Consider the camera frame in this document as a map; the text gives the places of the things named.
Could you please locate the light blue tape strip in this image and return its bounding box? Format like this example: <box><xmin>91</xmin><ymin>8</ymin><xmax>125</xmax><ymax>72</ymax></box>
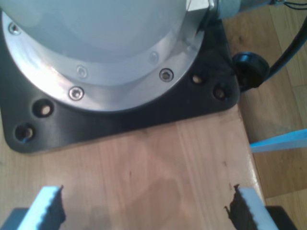
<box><xmin>249</xmin><ymin>128</ymin><xmax>307</xmax><ymax>154</ymax></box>

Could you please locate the black caster wheel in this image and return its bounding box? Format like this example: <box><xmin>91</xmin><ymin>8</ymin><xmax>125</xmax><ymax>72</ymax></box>
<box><xmin>232</xmin><ymin>51</ymin><xmax>271</xmax><ymax>91</ymax></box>

